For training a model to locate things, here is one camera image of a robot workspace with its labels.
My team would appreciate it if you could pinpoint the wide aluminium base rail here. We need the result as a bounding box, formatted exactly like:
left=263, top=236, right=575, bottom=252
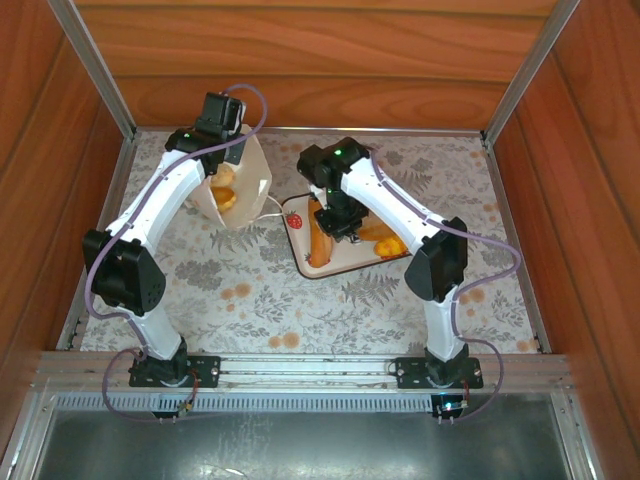
left=32, top=351, right=574, bottom=394

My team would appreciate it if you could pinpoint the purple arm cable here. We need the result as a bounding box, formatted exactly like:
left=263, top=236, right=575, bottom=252
left=84, top=83, right=269, bottom=425
left=369, top=149, right=524, bottom=426

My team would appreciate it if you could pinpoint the aluminium frame post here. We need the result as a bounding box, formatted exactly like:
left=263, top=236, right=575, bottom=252
left=482, top=0, right=581, bottom=144
left=47, top=0, right=137, bottom=141

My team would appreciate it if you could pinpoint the grey slotted cable duct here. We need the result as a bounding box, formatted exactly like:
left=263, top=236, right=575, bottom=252
left=49, top=392, right=556, bottom=414

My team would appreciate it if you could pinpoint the strawberry print tray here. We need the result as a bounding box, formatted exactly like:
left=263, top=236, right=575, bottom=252
left=280, top=193, right=414, bottom=280

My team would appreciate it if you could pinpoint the pale round fake bun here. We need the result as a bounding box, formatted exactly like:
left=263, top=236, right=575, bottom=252
left=209, top=163, right=237, bottom=187

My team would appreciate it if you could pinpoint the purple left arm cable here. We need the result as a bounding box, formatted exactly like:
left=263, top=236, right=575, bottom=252
left=84, top=83, right=269, bottom=425

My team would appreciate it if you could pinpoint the white paper bag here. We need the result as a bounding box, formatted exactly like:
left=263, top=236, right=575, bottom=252
left=187, top=124, right=294, bottom=231

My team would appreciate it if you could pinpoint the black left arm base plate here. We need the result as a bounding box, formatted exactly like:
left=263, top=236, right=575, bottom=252
left=128, top=352, right=221, bottom=389

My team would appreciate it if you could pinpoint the flaky fake pastry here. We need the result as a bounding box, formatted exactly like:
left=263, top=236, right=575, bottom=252
left=358, top=222, right=401, bottom=244

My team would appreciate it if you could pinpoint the orange pumpkin shaped fake bun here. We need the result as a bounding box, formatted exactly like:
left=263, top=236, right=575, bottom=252
left=373, top=237, right=409, bottom=260

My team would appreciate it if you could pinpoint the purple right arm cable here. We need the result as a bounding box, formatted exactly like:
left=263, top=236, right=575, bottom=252
left=369, top=149, right=524, bottom=426

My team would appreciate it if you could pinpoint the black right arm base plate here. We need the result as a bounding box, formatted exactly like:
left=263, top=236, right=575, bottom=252
left=394, top=352, right=485, bottom=390

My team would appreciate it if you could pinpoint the long golden fake bread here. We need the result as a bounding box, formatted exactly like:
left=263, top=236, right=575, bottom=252
left=305, top=195, right=335, bottom=269

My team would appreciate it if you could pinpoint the small orange fake bread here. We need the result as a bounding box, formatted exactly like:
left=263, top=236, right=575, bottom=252
left=209, top=185, right=239, bottom=214

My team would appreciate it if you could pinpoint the floral print tablecloth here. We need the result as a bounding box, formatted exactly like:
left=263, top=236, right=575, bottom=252
left=79, top=127, right=544, bottom=354

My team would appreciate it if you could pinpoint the grey metal sheet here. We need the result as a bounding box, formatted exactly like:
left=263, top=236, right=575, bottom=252
left=34, top=409, right=574, bottom=480

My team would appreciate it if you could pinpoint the small circuit board green light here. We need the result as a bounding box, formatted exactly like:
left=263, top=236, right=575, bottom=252
left=434, top=394, right=471, bottom=419

